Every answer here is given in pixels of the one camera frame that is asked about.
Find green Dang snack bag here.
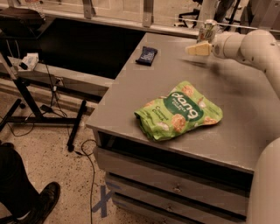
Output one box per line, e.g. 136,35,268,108
134,81,223,141

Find dark blue snack bar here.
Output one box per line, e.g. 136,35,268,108
136,46,158,67

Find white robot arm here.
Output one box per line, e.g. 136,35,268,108
185,30,280,224

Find black leather shoe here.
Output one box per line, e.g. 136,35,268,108
17,182,60,224

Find grey drawer cabinet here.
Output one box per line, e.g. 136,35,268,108
87,33,280,224

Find black floor cable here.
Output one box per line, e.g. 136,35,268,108
73,138,98,224

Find dark trouser leg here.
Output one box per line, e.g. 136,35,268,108
0,145,39,218

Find white device on shelf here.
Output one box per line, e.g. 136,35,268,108
19,52,39,71

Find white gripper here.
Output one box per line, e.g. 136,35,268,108
185,31,242,60

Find black metal stand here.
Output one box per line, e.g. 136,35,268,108
0,52,87,152

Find grey low shelf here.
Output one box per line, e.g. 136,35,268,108
0,57,113,102

